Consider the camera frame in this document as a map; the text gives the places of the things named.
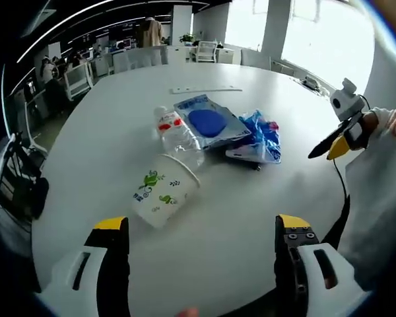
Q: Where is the small grey device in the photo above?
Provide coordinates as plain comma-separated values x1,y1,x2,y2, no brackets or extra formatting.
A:
299,74,321,90

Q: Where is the white mesh office chair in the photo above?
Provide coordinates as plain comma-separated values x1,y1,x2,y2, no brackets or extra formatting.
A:
63,61,94,101
195,40,219,63

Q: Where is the blue and grey pouch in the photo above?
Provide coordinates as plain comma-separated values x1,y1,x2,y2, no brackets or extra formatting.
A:
172,94,253,150

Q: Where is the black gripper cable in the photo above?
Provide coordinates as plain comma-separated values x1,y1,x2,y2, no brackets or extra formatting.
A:
320,94,372,246

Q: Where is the person's right hand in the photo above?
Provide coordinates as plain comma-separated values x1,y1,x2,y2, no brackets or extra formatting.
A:
361,110,380,147

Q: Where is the white packet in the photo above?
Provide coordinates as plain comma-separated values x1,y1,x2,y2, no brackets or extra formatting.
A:
224,144,265,172

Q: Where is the person's light grey clothing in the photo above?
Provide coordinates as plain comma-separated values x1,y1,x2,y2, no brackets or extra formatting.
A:
335,131,396,293

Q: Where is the blue plastic bag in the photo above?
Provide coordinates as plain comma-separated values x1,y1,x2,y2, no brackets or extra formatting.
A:
230,109,283,165

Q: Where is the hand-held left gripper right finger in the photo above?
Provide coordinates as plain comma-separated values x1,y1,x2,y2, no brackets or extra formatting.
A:
273,213,374,317

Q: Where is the person's left hand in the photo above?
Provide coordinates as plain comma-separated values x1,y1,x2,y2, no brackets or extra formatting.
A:
176,306,201,317

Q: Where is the clear plastic water bottle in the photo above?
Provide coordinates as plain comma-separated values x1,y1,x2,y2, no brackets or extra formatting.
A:
152,105,206,173

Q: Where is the white round table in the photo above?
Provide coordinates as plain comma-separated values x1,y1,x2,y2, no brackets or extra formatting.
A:
30,61,372,317

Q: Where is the white flat strip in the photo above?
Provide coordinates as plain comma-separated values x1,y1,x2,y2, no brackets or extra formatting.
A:
168,85,244,95

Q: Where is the white paper cup green print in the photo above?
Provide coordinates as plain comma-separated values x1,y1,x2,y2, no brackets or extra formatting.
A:
131,153,202,230

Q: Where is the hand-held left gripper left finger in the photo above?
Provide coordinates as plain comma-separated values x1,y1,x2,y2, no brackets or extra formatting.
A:
41,216,131,317

